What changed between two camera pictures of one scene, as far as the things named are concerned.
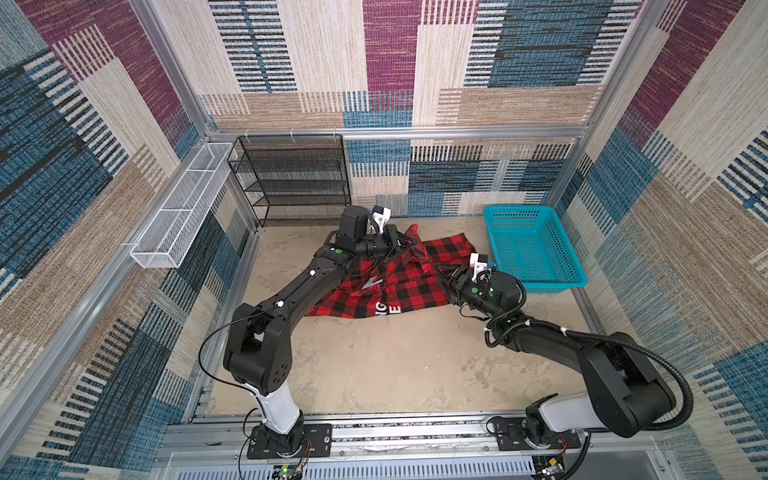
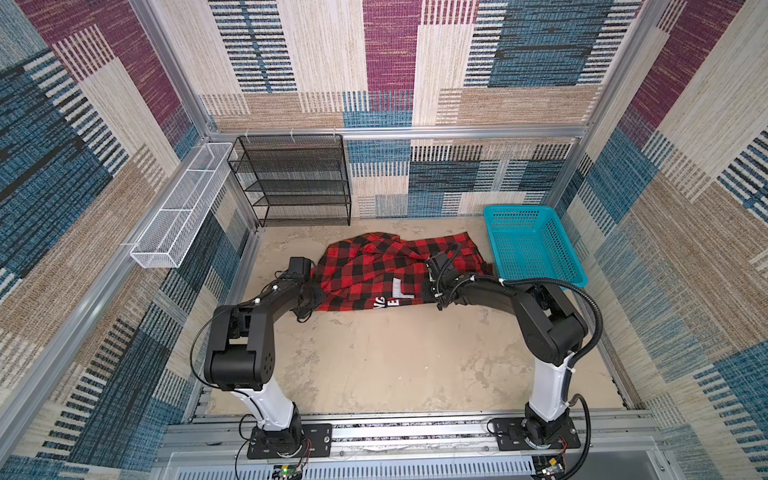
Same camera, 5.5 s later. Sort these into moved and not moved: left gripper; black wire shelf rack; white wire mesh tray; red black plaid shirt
Moved: left gripper
Not moved: red black plaid shirt; black wire shelf rack; white wire mesh tray
